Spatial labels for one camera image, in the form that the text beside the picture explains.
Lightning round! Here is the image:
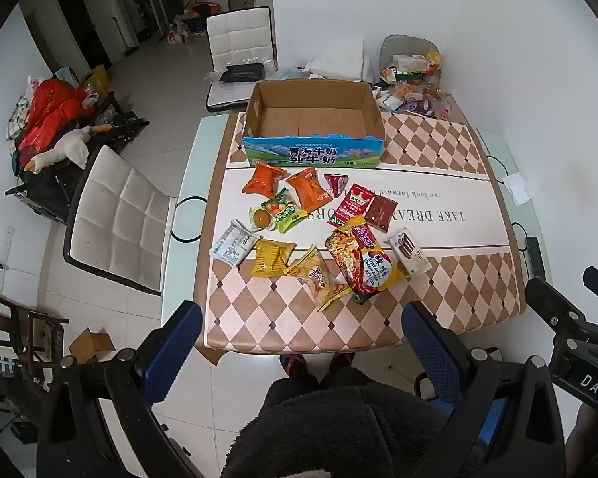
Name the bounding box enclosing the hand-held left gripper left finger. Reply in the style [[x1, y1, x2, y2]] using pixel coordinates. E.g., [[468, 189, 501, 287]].
[[37, 300, 203, 478]]

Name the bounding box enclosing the black bag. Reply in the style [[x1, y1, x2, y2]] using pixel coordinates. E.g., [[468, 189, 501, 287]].
[[219, 63, 266, 84]]

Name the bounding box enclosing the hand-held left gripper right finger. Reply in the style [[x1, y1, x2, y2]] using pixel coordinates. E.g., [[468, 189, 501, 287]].
[[401, 300, 567, 478]]

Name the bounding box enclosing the pile of bags on floor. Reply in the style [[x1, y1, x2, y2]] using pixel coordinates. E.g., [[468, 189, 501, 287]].
[[168, 2, 221, 45]]

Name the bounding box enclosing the dark red snack packet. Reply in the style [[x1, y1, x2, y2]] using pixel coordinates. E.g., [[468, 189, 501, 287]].
[[364, 195, 398, 232]]

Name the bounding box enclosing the white padded chair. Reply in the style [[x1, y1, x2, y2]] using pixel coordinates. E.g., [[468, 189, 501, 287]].
[[62, 145, 180, 297], [205, 6, 278, 113]]

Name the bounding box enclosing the person's right forearm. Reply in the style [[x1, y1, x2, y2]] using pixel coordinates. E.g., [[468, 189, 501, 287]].
[[565, 401, 598, 478]]

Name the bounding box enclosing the packed braised egg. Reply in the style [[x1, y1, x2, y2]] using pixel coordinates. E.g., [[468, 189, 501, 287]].
[[249, 206, 275, 232]]

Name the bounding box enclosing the brown checkered tablecloth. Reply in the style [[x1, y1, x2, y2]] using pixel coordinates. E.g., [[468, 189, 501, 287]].
[[193, 110, 526, 354]]

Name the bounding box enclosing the white snack packet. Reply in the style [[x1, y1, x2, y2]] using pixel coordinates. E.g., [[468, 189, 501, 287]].
[[209, 219, 261, 266]]

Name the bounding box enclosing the red plastic bag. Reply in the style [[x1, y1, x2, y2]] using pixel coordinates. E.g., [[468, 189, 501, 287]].
[[16, 78, 93, 167]]

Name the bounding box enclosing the black folding rack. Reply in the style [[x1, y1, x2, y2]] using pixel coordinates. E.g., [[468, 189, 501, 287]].
[[5, 92, 150, 222]]

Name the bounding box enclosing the orange snack packet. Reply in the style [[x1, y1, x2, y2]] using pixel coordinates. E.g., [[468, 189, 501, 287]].
[[285, 167, 332, 208], [242, 162, 288, 196]]

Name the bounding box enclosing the small yellow snack packet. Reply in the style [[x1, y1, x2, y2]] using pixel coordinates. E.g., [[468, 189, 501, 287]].
[[250, 239, 298, 278]]

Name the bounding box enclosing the red yellow instant noodle packet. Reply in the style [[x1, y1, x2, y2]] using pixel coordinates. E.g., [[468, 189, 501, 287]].
[[325, 215, 404, 306]]

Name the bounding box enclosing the green fruit gum packet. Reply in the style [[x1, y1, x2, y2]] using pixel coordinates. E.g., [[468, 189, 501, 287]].
[[260, 188, 306, 233]]

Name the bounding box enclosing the large yellow chip packet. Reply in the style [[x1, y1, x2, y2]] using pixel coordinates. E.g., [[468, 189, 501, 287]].
[[284, 245, 354, 312]]

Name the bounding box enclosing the small cardboard box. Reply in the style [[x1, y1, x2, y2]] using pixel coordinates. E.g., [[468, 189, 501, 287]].
[[69, 327, 115, 363]]

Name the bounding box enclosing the pile of snack packets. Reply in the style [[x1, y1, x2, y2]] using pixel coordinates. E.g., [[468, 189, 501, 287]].
[[377, 51, 454, 119]]

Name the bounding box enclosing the white paper tissue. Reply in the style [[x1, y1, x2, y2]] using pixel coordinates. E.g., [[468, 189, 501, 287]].
[[502, 173, 529, 205]]

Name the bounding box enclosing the grey chair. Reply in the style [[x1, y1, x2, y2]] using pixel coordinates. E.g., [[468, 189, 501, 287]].
[[379, 35, 444, 85]]

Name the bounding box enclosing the white wafer stick packet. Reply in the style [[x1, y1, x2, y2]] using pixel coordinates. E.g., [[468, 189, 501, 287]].
[[388, 229, 431, 276]]

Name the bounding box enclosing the yellow bag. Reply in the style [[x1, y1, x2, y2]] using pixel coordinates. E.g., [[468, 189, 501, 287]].
[[82, 65, 111, 93]]

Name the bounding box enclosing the person's left foot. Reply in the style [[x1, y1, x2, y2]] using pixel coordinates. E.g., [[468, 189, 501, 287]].
[[279, 353, 310, 375]]

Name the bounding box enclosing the cardboard box blue print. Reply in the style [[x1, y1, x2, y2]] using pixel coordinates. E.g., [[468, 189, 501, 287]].
[[242, 78, 386, 167]]

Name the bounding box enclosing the white goose plush toy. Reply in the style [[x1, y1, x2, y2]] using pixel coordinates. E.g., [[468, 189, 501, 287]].
[[27, 127, 95, 174]]

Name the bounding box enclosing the dark wooden chair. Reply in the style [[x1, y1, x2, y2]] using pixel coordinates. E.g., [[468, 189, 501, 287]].
[[0, 283, 71, 384]]

